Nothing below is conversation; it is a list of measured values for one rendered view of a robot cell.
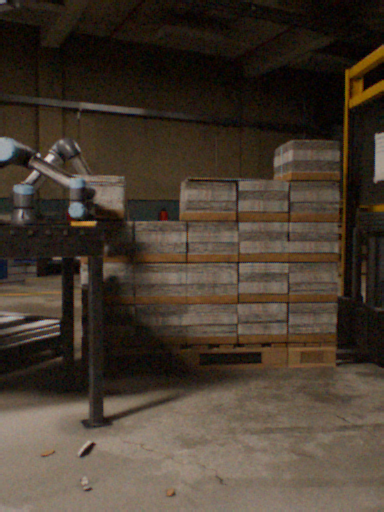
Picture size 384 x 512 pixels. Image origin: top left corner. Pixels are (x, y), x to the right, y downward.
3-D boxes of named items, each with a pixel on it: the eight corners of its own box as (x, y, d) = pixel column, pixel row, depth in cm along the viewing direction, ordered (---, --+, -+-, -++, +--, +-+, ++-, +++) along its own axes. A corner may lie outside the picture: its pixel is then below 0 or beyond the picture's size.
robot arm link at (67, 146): (73, 131, 326) (114, 200, 340) (69, 134, 336) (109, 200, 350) (58, 140, 322) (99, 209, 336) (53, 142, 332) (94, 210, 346)
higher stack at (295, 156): (269, 352, 340) (272, 149, 333) (314, 351, 343) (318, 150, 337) (287, 368, 302) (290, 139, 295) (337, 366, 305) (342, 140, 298)
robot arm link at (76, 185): (75, 179, 259) (75, 202, 260) (66, 177, 248) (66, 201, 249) (90, 179, 258) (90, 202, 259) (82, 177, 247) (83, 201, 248)
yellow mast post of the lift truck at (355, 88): (339, 330, 364) (344, 71, 354) (352, 330, 365) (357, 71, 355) (345, 333, 355) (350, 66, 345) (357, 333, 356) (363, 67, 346)
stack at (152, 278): (86, 356, 327) (85, 221, 323) (270, 352, 340) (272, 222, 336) (80, 373, 289) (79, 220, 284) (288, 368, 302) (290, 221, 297)
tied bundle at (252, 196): (225, 222, 332) (225, 185, 331) (271, 222, 336) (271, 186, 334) (237, 221, 294) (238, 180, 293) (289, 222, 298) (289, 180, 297)
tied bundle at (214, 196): (178, 222, 329) (178, 184, 328) (225, 222, 332) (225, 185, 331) (184, 221, 292) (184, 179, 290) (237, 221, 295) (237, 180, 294)
